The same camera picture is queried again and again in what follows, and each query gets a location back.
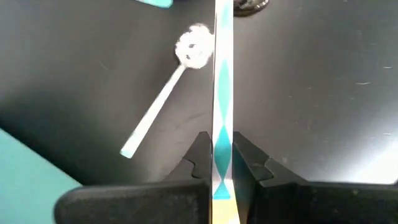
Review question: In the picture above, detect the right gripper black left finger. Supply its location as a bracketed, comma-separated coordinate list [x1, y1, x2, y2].
[53, 131, 214, 224]

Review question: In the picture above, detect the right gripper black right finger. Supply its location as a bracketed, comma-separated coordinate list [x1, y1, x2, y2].
[232, 131, 398, 224]

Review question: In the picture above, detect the white handled silver spoon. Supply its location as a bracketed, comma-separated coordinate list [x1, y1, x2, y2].
[119, 23, 216, 159]

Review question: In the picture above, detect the teal plastic bin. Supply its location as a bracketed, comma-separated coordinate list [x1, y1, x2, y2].
[0, 127, 82, 224]

